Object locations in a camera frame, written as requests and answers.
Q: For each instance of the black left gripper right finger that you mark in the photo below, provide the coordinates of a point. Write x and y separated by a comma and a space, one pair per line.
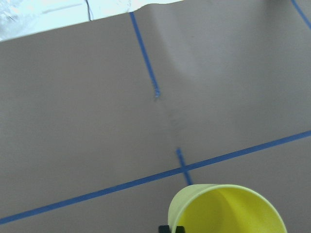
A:
180, 229

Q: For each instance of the crumpled clear plastic wrap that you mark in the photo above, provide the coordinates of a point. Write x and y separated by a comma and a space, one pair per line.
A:
13, 19

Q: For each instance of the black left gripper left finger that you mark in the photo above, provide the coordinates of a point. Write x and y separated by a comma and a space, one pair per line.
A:
164, 229

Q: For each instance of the yellow plastic cup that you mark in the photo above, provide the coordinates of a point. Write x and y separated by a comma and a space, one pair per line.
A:
223, 208

